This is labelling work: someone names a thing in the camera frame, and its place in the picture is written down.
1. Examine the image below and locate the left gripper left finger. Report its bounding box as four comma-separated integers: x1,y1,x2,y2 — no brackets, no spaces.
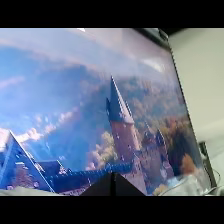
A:
79,172,115,197

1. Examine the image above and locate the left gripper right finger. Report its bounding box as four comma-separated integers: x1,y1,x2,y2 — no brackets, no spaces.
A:
113,172,146,197

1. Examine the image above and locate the light blue garment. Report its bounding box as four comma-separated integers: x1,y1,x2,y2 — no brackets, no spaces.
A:
165,173,211,197

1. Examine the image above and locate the pale grey garment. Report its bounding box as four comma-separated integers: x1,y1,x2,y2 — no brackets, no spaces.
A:
0,185,56,197

